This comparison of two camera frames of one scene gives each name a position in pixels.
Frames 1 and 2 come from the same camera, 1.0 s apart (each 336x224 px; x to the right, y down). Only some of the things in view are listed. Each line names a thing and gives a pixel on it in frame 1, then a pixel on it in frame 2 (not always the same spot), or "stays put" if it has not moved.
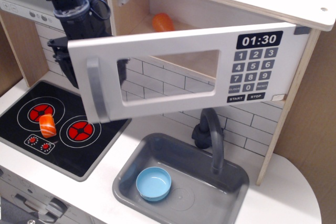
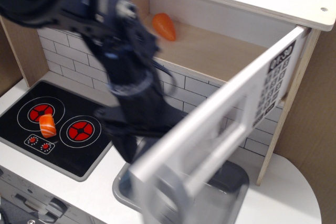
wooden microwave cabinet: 144,4 stays put
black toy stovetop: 80,145 stays put
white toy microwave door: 256,65 -> 173,182
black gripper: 86,27 -> 142,112
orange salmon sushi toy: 47,125 stays put
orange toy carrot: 161,22 stays put
